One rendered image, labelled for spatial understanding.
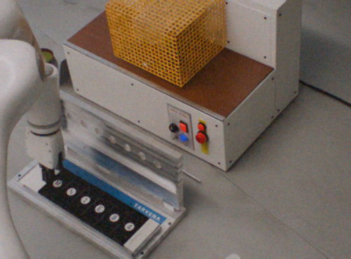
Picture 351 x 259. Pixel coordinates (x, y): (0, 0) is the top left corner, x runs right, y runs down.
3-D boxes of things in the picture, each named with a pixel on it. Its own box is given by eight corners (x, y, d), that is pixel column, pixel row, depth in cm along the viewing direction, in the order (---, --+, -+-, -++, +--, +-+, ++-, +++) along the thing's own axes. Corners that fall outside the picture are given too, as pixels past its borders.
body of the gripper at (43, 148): (18, 121, 184) (22, 156, 191) (47, 138, 179) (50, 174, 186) (41, 108, 189) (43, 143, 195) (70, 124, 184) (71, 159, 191)
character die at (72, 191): (52, 202, 190) (50, 199, 190) (78, 178, 195) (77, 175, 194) (65, 211, 188) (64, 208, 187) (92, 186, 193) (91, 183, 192)
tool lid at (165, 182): (43, 86, 192) (49, 83, 193) (52, 142, 205) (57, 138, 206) (178, 158, 171) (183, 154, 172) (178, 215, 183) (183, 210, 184)
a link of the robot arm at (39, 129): (17, 115, 182) (19, 125, 184) (43, 130, 178) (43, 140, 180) (43, 101, 187) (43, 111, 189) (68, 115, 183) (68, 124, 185)
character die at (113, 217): (94, 228, 183) (93, 226, 183) (120, 203, 188) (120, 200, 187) (109, 238, 181) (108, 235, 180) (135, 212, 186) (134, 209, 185)
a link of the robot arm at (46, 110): (17, 122, 180) (54, 128, 179) (12, 75, 172) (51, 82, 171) (30, 102, 187) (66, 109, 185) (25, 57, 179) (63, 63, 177)
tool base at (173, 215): (7, 190, 198) (4, 181, 195) (62, 141, 208) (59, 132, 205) (133, 271, 176) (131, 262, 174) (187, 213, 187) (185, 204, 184)
